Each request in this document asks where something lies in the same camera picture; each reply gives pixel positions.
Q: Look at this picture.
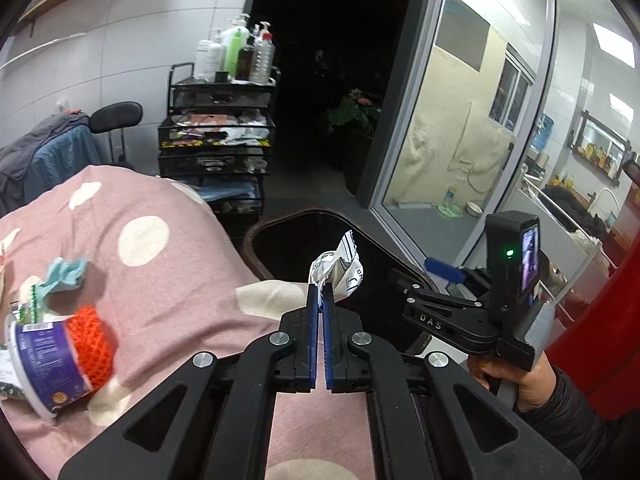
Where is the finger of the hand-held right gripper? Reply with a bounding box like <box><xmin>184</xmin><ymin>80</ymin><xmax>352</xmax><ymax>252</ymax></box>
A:
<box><xmin>424</xmin><ymin>258</ymin><xmax>483</xmax><ymax>293</ymax></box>
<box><xmin>387</xmin><ymin>267</ymin><xmax>482</xmax><ymax>312</ymax></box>

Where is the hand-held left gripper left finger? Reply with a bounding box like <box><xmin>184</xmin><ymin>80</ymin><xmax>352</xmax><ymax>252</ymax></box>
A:
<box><xmin>59</xmin><ymin>284</ymin><xmax>319</xmax><ymax>480</ymax></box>

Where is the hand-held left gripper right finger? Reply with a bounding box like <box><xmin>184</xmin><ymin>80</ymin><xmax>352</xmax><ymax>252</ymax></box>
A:
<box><xmin>322</xmin><ymin>282</ymin><xmax>583</xmax><ymax>480</ymax></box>

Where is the white printed wrapper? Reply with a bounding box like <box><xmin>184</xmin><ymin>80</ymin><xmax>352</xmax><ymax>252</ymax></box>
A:
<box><xmin>310</xmin><ymin>230</ymin><xmax>367</xmax><ymax>304</ymax></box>

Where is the dark brown trash bin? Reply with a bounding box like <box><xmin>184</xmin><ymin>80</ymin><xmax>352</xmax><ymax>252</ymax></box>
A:
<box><xmin>242</xmin><ymin>208</ymin><xmax>473</xmax><ymax>356</ymax></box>

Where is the orange foam fruit net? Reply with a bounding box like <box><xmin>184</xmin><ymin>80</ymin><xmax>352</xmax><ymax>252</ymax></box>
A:
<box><xmin>66</xmin><ymin>305</ymin><xmax>119</xmax><ymax>392</ymax></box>

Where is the person's right forearm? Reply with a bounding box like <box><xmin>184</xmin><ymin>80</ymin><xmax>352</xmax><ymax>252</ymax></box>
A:
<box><xmin>520</xmin><ymin>360</ymin><xmax>640</xmax><ymax>480</ymax></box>

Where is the person's right hand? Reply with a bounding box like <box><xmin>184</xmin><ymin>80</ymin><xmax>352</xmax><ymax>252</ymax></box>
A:
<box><xmin>467</xmin><ymin>347</ymin><xmax>557</xmax><ymax>414</ymax></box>

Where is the dark cloth pile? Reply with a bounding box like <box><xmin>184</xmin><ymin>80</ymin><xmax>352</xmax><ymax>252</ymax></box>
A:
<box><xmin>541</xmin><ymin>184</ymin><xmax>608</xmax><ymax>238</ymax></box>

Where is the blue water jug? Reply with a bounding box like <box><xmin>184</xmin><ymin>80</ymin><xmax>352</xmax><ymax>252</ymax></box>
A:
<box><xmin>531</xmin><ymin>113</ymin><xmax>556</xmax><ymax>152</ymax></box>

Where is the pink polka dot blanket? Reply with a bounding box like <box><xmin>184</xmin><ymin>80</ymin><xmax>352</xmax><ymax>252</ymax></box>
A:
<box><xmin>0</xmin><ymin>164</ymin><xmax>377</xmax><ymax>480</ymax></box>

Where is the potted flowering plant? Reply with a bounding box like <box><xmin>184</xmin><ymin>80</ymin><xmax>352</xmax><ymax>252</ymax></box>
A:
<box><xmin>326</xmin><ymin>88</ymin><xmax>384</xmax><ymax>197</ymax></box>

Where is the glass door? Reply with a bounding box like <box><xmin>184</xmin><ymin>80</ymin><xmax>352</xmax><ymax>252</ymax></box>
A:
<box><xmin>369</xmin><ymin>0</ymin><xmax>559</xmax><ymax>273</ymax></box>

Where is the black mesh drawer cart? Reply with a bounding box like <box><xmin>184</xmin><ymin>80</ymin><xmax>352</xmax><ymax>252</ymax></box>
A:
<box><xmin>157</xmin><ymin>62</ymin><xmax>279</xmax><ymax>241</ymax></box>

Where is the crumpled teal tissue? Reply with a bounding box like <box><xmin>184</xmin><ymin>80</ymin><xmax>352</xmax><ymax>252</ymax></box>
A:
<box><xmin>39</xmin><ymin>257</ymin><xmax>89</xmax><ymax>302</ymax></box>

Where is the purple white yogurt cup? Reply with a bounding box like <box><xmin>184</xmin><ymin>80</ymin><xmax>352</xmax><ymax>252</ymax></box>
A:
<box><xmin>4</xmin><ymin>317</ymin><xmax>96</xmax><ymax>427</ymax></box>

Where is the clear bottle red cap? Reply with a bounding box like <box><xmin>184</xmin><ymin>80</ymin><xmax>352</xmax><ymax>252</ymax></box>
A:
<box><xmin>249</xmin><ymin>32</ymin><xmax>276</xmax><ymax>86</ymax></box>

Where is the brown bottle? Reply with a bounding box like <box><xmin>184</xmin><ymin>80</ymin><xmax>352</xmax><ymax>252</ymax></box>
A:
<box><xmin>235</xmin><ymin>36</ymin><xmax>257</xmax><ymax>82</ymax></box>

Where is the green bottle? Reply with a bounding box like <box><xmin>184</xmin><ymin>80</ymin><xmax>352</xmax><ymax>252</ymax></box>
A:
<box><xmin>224</xmin><ymin>35</ymin><xmax>249</xmax><ymax>80</ymax></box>

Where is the white square bottle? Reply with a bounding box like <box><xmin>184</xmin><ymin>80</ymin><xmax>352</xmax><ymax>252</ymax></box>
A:
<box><xmin>193</xmin><ymin>28</ymin><xmax>227</xmax><ymax>82</ymax></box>

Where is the black chair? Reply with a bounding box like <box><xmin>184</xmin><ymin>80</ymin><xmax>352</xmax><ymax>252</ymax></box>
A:
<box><xmin>89</xmin><ymin>101</ymin><xmax>144</xmax><ymax>168</ymax></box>

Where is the blue cloth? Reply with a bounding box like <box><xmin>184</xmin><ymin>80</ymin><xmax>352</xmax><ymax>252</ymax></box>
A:
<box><xmin>24</xmin><ymin>124</ymin><xmax>104</xmax><ymax>197</ymax></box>

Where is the tall white pump bottle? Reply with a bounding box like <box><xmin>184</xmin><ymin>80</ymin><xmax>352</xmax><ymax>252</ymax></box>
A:
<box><xmin>220</xmin><ymin>12</ymin><xmax>252</xmax><ymax>48</ymax></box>

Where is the grey jacket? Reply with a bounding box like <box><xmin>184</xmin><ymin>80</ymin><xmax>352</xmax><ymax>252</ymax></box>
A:
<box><xmin>0</xmin><ymin>111</ymin><xmax>92</xmax><ymax>211</ymax></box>

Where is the wooden framed wall rack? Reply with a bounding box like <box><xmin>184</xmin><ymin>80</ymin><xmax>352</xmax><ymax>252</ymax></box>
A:
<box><xmin>571</xmin><ymin>109</ymin><xmax>632</xmax><ymax>179</ymax></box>

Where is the white wall rod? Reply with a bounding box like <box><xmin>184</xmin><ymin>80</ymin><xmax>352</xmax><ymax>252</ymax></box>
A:
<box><xmin>0</xmin><ymin>32</ymin><xmax>87</xmax><ymax>72</ymax></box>

